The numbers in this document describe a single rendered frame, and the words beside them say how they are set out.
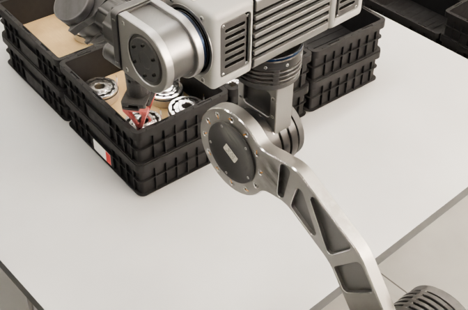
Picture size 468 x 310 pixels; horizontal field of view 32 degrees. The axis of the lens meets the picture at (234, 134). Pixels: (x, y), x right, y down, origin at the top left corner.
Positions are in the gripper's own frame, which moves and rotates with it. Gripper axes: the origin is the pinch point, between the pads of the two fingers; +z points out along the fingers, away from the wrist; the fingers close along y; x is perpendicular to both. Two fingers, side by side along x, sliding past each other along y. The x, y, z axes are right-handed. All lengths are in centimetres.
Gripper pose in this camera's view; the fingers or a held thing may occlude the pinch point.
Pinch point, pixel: (142, 118)
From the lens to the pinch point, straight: 212.3
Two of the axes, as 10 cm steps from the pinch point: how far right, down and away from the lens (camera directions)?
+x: 9.8, 1.1, -1.7
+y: -2.0, 6.5, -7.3
